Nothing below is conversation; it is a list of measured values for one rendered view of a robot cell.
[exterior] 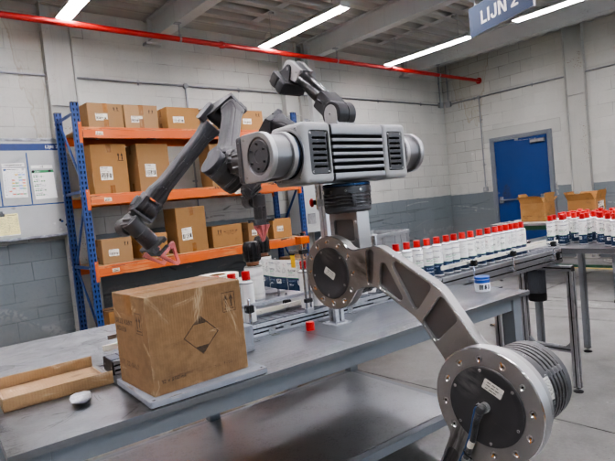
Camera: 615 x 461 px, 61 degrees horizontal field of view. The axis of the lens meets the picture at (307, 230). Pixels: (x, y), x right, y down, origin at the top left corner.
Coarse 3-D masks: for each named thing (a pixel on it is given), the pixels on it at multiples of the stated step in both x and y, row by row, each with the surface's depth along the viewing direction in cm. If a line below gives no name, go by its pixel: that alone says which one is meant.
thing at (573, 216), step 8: (600, 208) 376; (568, 216) 370; (576, 216) 356; (592, 216) 350; (568, 224) 369; (576, 224) 355; (592, 224) 350; (576, 232) 355; (592, 232) 350; (576, 240) 356
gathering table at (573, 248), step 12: (528, 240) 361; (540, 240) 369; (564, 252) 336; (576, 252) 329; (588, 252) 323; (600, 252) 317; (612, 252) 312; (612, 264) 315; (540, 312) 356; (588, 312) 395; (540, 324) 357; (588, 324) 395; (540, 336) 358; (588, 336) 395
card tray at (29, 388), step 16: (48, 368) 175; (64, 368) 178; (80, 368) 181; (0, 384) 167; (16, 384) 170; (32, 384) 169; (48, 384) 167; (64, 384) 155; (80, 384) 157; (96, 384) 160; (0, 400) 149; (16, 400) 147; (32, 400) 150; (48, 400) 152
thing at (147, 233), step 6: (144, 234) 168; (150, 234) 170; (138, 240) 169; (144, 240) 169; (150, 240) 169; (156, 240) 171; (162, 240) 170; (144, 246) 170; (150, 246) 170; (156, 246) 168
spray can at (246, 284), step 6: (246, 276) 204; (246, 282) 204; (252, 282) 205; (246, 288) 204; (252, 288) 205; (246, 294) 204; (252, 294) 205; (246, 300) 204; (252, 300) 204; (246, 318) 204; (252, 318) 204
